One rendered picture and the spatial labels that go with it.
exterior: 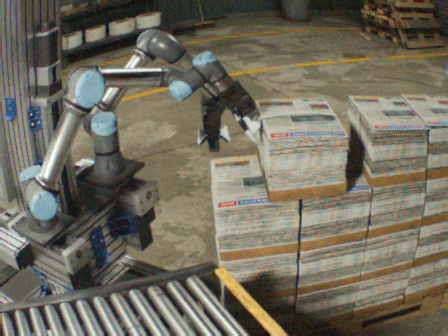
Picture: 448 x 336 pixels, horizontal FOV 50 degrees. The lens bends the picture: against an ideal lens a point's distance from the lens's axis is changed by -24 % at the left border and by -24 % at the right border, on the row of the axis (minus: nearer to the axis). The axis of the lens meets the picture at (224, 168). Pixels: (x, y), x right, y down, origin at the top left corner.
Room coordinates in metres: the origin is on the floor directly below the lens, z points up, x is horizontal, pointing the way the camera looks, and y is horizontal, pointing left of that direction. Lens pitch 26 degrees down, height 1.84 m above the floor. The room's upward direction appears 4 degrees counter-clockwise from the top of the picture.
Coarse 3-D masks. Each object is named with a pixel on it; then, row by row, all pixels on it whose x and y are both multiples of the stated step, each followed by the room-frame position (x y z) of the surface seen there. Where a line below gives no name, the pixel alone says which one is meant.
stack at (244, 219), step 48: (240, 192) 1.85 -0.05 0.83; (384, 192) 1.78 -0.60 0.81; (432, 192) 1.80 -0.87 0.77; (240, 240) 1.76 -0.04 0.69; (288, 240) 1.77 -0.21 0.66; (384, 240) 1.78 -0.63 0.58; (432, 240) 1.80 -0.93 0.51; (288, 288) 1.77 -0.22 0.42; (336, 288) 1.77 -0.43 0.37; (384, 288) 1.78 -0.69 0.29
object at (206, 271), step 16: (176, 272) 1.42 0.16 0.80; (192, 272) 1.42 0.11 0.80; (208, 272) 1.43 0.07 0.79; (96, 288) 1.32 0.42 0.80; (112, 288) 1.33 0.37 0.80; (128, 288) 1.33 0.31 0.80; (144, 288) 1.34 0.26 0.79; (208, 288) 1.42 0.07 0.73; (0, 304) 1.17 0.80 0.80; (16, 304) 1.18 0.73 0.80; (32, 304) 1.19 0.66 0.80; (48, 304) 1.21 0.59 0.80; (128, 304) 1.32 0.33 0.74; (176, 304) 1.38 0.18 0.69; (0, 320) 1.12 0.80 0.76; (80, 320) 1.24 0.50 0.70
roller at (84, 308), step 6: (78, 300) 1.25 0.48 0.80; (84, 300) 1.25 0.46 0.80; (78, 306) 1.22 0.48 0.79; (84, 306) 1.21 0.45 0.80; (90, 306) 1.24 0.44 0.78; (84, 312) 1.18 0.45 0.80; (90, 312) 1.19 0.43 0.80; (84, 318) 1.16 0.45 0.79; (90, 318) 1.15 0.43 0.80; (84, 324) 1.14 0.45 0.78; (90, 324) 1.12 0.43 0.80; (96, 324) 1.13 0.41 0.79; (90, 330) 1.10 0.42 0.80; (96, 330) 1.10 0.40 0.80
